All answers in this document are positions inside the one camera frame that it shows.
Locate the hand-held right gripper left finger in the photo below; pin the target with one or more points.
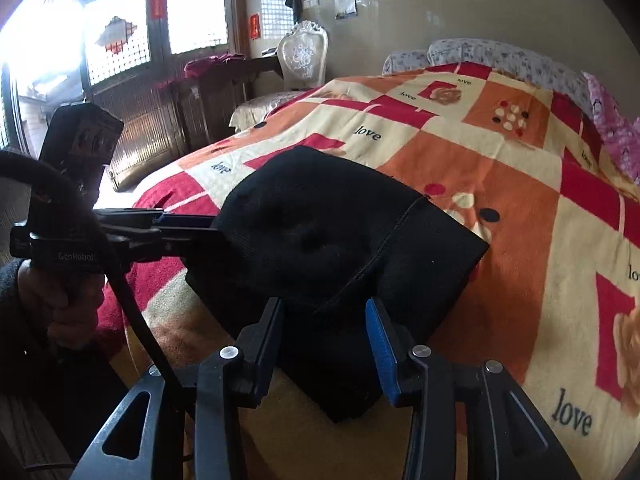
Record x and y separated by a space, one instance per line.
265 355

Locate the person's left hand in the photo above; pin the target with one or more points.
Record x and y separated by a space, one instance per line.
60 320

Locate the wooden cabinet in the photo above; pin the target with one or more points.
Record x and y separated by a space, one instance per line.
210 105

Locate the lattice wall window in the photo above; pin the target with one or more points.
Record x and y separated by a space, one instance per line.
276 10

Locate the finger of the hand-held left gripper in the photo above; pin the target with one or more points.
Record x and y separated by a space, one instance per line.
175 221
190 246

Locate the red orange checked blanket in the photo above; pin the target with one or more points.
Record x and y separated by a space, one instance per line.
525 210

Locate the pink penguin pillow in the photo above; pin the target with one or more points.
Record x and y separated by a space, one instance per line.
615 125

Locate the black pants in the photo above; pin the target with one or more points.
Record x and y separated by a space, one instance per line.
325 220

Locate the red paper strip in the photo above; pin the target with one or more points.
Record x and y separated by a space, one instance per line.
255 26
156 7

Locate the grey floral pillow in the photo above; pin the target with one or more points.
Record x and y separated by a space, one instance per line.
500 57
405 61

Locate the dark red cloth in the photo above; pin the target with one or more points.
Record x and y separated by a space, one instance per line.
210 65

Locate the white ornate chair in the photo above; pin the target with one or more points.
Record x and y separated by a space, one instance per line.
300 55

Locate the red white window decoration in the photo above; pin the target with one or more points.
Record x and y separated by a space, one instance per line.
117 35

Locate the person's left forearm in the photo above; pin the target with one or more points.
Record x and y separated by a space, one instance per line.
30 370

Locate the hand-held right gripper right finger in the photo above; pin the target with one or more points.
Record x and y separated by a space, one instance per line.
382 350

